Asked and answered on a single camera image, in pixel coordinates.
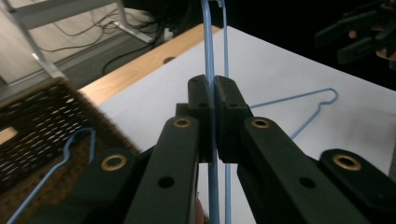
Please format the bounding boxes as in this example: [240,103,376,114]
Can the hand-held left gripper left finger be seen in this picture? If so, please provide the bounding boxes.
[124,74,217,224]

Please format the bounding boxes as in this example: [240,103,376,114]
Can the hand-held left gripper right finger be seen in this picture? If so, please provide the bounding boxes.
[215,75,369,224]

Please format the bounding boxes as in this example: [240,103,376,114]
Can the blue wire clothes hanger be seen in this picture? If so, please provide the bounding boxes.
[200,0,233,224]
[6,126,97,224]
[248,88,340,140]

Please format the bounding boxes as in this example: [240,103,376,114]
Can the brown wicker basket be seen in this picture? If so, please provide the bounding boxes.
[0,77,142,224]

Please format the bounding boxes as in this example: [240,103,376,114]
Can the white table cover sheet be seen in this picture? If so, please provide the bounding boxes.
[97,25,396,224]

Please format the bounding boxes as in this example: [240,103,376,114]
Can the white power strip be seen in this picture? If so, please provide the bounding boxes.
[162,27,176,41]

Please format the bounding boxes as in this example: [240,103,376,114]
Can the black floor cable loop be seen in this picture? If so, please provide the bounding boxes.
[102,41,164,75]

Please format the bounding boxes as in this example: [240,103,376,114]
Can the black cables under desk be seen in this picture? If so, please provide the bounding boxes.
[38,7,160,54]

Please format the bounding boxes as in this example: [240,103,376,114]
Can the white metal desk frame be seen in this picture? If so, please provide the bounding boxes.
[0,0,155,81]

